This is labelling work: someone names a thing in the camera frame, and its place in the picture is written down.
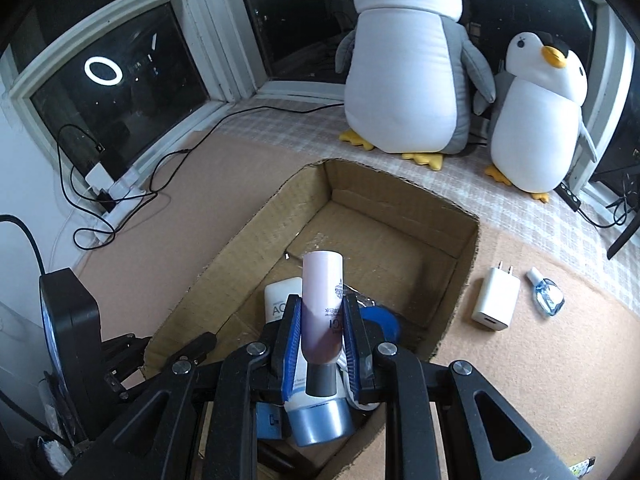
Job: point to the white power strip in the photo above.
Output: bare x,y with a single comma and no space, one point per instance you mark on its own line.
124,187

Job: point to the wide white window frame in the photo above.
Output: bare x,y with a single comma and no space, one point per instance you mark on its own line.
225,25

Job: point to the white fuzzy cloth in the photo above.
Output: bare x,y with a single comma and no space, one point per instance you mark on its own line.
55,452

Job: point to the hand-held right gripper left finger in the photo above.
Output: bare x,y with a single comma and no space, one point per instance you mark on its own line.
293,355

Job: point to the large penguin plush toy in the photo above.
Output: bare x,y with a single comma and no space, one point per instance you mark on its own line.
400,75

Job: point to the small penguin plush toy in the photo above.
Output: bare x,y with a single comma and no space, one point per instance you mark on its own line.
530,130

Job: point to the pink tube with black cap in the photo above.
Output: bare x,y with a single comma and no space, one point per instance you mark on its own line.
322,300

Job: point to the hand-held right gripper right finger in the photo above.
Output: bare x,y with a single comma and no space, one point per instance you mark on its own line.
353,355

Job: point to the small clear eye drop bottle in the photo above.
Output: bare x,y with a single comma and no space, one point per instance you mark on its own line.
547,297

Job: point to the white wall charger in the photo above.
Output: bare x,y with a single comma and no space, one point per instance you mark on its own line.
495,300

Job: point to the white tube with silver cap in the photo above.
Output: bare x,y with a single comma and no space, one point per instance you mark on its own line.
320,420

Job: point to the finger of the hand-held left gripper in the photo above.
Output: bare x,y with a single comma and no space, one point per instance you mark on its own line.
125,355
195,347

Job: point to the small printed strip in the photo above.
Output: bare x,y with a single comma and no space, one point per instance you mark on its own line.
584,465

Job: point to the blue round puck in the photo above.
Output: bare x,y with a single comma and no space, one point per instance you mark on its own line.
385,325

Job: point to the cardboard box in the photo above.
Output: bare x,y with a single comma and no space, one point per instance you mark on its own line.
390,230

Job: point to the small white window frame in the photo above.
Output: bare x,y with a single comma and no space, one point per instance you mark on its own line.
165,132

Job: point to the black metal stand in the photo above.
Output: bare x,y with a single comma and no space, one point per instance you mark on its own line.
625,237

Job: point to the short white tube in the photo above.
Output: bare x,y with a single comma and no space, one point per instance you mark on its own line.
280,302

